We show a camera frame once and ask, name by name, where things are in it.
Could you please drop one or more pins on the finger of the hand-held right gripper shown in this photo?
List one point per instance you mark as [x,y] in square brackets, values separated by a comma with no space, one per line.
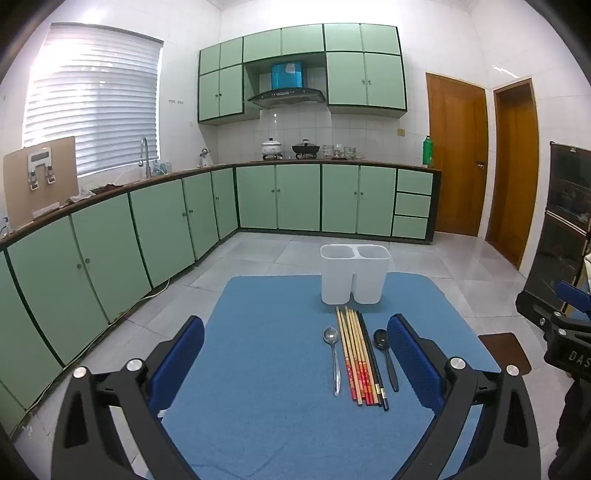
[577,302]
[535,309]

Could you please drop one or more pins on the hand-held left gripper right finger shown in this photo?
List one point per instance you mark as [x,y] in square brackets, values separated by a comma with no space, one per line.
[413,364]

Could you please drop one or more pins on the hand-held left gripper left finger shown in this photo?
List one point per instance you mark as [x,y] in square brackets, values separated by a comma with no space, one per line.
[178,364]

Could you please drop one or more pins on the black chopstick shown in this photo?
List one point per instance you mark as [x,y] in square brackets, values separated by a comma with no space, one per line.
[370,357]
[374,360]

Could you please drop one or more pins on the black spoon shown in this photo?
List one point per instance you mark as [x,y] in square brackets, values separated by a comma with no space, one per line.
[381,338]

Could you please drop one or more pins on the metal spoon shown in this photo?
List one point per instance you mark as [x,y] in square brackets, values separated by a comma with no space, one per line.
[330,335]

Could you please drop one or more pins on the white double utensil holder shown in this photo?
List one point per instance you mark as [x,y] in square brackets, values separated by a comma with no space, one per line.
[353,277]

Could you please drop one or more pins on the person's right forearm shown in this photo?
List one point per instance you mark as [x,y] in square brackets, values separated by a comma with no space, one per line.
[575,429]

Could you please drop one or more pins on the brown stool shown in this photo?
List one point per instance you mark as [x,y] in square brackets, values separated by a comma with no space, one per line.
[505,353]

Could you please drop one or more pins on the black glass-front cabinet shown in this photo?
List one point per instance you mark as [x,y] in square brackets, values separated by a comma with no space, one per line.
[561,230]

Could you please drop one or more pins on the blue table cloth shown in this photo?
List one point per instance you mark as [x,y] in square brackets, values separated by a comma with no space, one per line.
[268,369]

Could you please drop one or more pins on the wooden door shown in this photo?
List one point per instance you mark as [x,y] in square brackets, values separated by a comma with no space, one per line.
[510,175]
[455,157]

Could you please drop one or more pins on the green bottle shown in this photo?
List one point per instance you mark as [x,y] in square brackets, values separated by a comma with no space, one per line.
[428,152]

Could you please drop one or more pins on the bottles beside sink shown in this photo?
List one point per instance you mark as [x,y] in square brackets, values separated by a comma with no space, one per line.
[162,168]

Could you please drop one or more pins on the metal faucet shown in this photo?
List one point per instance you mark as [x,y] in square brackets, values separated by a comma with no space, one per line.
[145,152]

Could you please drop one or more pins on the brown cardboard board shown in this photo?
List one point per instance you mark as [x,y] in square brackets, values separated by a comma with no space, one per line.
[27,203]

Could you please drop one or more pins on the patterned ceramic jar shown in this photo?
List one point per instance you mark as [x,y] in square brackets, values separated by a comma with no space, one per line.
[351,151]

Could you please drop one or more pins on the white cooking pot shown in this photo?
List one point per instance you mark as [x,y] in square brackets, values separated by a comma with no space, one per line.
[271,148]

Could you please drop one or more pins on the black wok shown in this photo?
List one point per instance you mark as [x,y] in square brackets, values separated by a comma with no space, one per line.
[305,148]

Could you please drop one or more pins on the white clip device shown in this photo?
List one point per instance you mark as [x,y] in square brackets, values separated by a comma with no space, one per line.
[40,159]

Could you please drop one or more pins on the white window blind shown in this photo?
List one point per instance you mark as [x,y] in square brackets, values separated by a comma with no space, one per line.
[92,92]

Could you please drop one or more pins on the green upper cabinets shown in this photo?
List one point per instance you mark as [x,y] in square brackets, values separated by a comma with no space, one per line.
[364,78]

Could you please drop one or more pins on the black range hood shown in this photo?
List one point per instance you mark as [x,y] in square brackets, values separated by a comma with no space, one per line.
[286,90]

